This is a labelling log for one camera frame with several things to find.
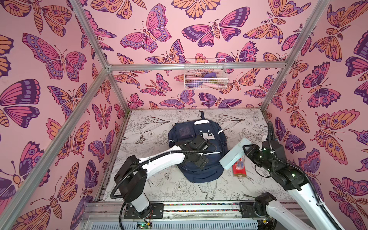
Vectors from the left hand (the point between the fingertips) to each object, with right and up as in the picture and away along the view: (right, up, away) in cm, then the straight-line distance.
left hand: (201, 158), depth 83 cm
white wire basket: (+4, +50, +10) cm, 51 cm away
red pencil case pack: (+23, -7, +4) cm, 25 cm away
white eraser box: (+16, +5, -11) cm, 20 cm away
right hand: (+20, +9, -11) cm, 25 cm away
